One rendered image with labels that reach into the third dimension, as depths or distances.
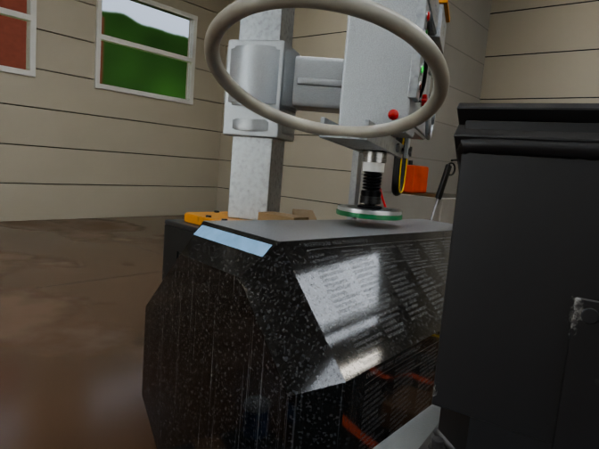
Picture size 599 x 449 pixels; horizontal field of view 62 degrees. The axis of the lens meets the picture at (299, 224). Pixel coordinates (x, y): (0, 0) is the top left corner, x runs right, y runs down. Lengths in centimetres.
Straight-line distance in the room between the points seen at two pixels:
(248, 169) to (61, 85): 568
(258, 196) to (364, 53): 90
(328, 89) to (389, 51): 68
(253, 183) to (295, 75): 50
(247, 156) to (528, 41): 482
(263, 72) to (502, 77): 469
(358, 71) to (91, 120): 653
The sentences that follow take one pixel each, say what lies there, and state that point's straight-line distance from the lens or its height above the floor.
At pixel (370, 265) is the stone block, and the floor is 80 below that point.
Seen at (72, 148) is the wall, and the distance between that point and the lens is 777.
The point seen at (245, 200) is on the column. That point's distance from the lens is 227.
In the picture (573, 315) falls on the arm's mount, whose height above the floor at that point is 98.
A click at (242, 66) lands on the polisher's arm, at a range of 224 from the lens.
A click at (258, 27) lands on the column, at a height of 162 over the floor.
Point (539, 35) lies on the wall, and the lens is 658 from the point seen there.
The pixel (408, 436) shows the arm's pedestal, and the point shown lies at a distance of 43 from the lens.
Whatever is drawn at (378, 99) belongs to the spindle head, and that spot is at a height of 127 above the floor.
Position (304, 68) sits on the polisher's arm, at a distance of 227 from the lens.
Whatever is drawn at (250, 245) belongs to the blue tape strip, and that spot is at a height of 84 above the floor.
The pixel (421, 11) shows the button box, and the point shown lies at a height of 152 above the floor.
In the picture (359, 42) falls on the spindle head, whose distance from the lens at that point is 164.
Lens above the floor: 105
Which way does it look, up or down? 7 degrees down
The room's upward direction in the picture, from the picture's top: 5 degrees clockwise
